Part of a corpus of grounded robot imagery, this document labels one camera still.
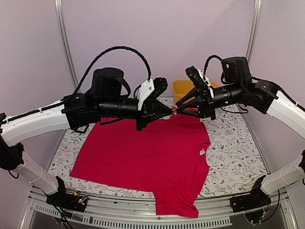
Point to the yellow plastic basket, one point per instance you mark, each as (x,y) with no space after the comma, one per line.
(183,87)

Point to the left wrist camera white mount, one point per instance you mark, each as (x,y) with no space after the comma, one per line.
(149,89)

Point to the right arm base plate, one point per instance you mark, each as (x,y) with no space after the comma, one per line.
(255,199)

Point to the aluminium front rail frame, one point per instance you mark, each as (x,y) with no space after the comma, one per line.
(109,212)

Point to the red t-shirt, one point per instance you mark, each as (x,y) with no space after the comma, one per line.
(166,158)

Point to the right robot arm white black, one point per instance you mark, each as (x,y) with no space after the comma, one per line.
(239,87)

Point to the left aluminium frame post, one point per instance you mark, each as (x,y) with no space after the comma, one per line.
(65,42)

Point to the black open brooch box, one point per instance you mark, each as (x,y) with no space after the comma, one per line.
(81,130)

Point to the floral patterned table mat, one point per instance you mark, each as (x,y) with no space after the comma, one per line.
(234,159)

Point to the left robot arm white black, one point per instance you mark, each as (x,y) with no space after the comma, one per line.
(103,100)

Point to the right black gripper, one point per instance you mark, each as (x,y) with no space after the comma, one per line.
(204,103)

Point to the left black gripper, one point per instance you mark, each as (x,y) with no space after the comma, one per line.
(153,110)

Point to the aluminium frame post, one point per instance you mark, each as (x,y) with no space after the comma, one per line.
(254,28)
(65,42)

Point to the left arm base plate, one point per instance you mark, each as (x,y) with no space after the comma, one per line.
(76,202)

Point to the gold brooch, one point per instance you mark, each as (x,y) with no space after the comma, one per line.
(174,110)

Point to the right aluminium frame post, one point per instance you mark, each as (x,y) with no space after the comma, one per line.
(254,28)

